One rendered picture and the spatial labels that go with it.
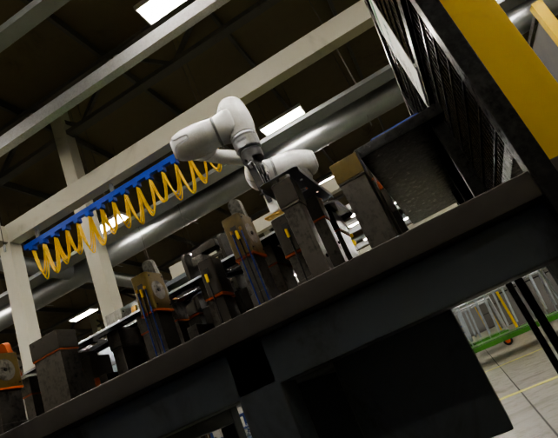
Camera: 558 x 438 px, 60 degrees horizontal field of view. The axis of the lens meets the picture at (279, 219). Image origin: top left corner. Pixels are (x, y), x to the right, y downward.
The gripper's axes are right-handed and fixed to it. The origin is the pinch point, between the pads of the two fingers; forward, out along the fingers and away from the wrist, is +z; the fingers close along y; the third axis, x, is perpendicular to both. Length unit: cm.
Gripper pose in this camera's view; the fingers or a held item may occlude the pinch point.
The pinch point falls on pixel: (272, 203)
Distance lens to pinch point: 154.2
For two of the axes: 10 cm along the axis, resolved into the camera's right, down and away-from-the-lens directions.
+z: 3.8, 8.6, -3.4
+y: -3.9, -1.9, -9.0
